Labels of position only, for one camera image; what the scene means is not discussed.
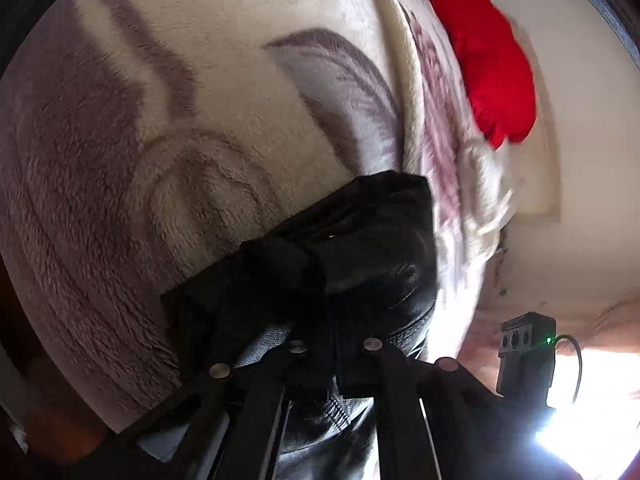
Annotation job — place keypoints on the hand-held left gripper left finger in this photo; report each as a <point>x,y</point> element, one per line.
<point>260,395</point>

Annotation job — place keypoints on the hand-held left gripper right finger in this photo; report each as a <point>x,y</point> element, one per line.
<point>395,385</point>

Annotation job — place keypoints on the black leather jacket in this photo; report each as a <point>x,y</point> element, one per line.
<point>350,260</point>

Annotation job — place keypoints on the beige bed headboard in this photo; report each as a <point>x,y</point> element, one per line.
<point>542,135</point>

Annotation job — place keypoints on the floral plush blanket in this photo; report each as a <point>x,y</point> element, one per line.
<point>175,135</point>

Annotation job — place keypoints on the cream fluffy strip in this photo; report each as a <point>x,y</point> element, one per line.
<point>402,85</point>

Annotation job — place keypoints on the red duvet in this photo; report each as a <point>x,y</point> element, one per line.
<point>492,60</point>

